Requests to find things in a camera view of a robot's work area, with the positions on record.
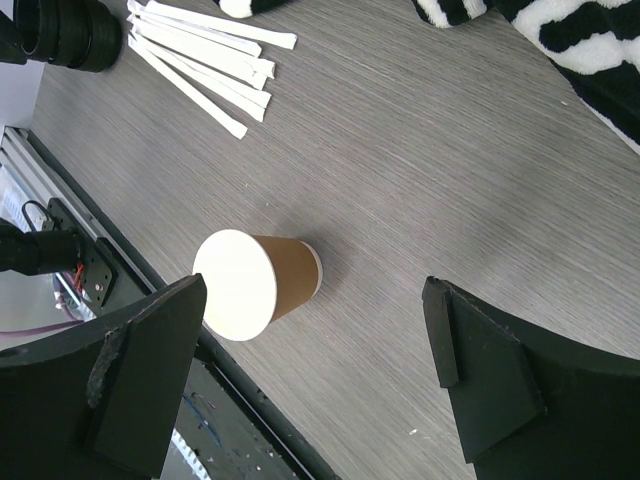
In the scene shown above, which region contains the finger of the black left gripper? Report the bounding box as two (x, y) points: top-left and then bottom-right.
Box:
(0, 12), (27, 65)

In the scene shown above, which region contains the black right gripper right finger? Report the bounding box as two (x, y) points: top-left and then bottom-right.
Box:
(422, 276), (639, 479)

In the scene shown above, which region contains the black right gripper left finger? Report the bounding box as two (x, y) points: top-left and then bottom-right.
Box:
(1, 274), (207, 479)

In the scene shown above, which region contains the brown paper coffee cup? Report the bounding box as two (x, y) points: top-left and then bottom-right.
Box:
(193, 229), (323, 342)

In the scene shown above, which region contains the stack of black lids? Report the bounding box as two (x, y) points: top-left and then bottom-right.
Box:
(8, 0), (123, 73)

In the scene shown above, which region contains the white wrapped straw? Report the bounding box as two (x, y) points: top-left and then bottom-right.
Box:
(126, 12), (277, 79)
(127, 19), (269, 92)
(127, 1), (298, 50)
(128, 33), (271, 138)
(131, 30), (272, 109)
(127, 34), (248, 140)

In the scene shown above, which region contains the purple cable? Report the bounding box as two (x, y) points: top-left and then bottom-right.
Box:
(0, 272), (86, 337)

